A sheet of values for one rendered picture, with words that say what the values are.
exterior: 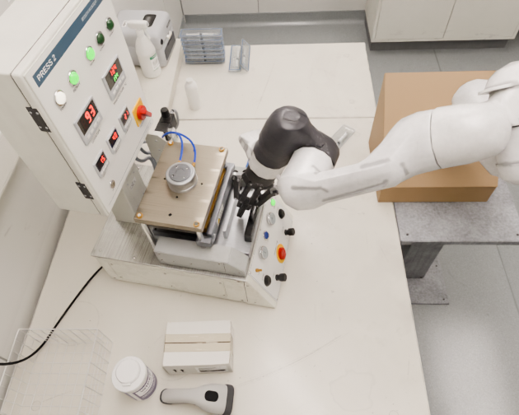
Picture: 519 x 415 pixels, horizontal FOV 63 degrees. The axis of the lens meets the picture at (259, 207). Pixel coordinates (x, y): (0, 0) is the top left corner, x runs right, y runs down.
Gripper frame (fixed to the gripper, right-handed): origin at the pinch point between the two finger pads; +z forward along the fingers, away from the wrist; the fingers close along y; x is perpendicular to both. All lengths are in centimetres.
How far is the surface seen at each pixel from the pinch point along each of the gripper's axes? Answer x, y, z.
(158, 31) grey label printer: 85, -52, 26
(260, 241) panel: -3.2, 8.9, 9.6
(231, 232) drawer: -5.4, -0.4, 6.0
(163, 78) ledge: 75, -44, 40
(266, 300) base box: -16.9, 16.1, 17.2
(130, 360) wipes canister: -42.8, -14.8, 18.8
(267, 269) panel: -8.8, 13.8, 14.4
